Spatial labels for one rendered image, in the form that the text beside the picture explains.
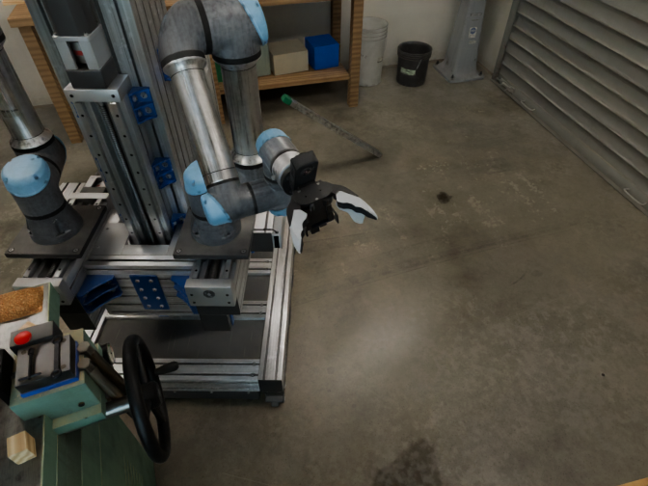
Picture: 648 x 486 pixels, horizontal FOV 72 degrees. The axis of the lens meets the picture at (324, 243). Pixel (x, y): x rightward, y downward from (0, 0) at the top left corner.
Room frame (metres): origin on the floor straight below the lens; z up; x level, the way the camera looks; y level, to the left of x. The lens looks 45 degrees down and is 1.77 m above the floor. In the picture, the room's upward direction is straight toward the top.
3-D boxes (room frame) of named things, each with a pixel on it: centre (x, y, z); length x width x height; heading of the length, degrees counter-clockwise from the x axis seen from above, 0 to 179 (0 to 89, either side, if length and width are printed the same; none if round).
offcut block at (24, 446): (0.31, 0.56, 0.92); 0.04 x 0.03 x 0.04; 29
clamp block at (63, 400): (0.46, 0.55, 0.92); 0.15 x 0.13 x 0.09; 22
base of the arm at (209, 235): (1.01, 0.33, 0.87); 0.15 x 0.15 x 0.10
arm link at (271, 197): (0.82, 0.11, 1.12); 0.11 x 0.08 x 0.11; 115
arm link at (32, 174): (1.02, 0.83, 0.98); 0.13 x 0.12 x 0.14; 14
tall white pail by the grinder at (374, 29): (3.76, -0.37, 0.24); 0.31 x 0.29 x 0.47; 105
